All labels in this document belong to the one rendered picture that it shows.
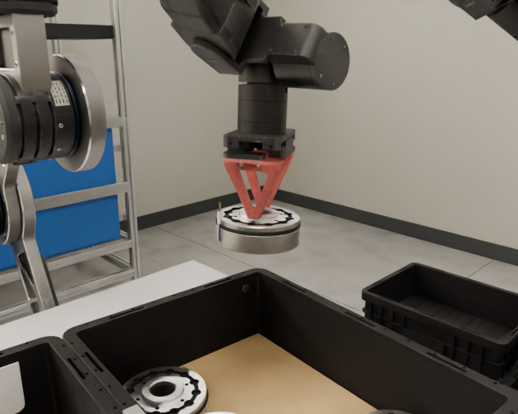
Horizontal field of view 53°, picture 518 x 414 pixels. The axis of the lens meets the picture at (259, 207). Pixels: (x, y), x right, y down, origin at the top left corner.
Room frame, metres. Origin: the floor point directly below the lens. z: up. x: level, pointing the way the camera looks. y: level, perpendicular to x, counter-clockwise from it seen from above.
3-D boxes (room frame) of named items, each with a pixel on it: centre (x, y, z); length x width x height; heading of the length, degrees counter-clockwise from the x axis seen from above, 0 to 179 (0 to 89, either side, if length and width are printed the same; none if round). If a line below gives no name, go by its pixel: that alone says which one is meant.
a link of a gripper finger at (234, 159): (0.59, 0.00, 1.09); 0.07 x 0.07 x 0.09; 77
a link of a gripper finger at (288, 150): (0.61, 0.00, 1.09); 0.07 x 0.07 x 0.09; 77
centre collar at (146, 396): (0.51, 0.11, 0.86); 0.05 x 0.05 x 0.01
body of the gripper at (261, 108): (0.61, 0.00, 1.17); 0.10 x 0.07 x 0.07; 167
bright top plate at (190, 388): (0.51, 0.11, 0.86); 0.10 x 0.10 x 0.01
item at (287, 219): (0.60, 0.00, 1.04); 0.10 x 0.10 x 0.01
